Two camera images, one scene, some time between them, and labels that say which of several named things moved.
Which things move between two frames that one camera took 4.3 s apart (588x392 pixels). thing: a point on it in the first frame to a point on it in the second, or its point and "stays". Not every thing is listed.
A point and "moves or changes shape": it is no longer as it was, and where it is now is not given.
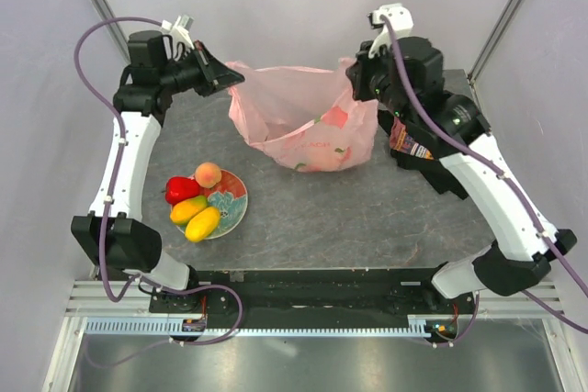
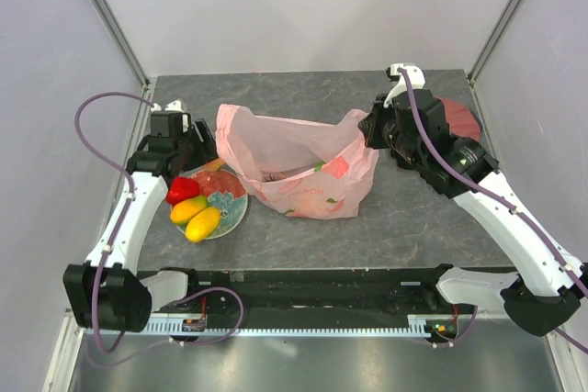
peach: [208, 174] moves or changes shape
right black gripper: [358, 72] to [371, 124]
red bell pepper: [178, 189] stays
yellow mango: [202, 224] stays
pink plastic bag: [310, 120] to [304, 168]
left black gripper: [215, 74] to [207, 150]
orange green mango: [183, 210] stays
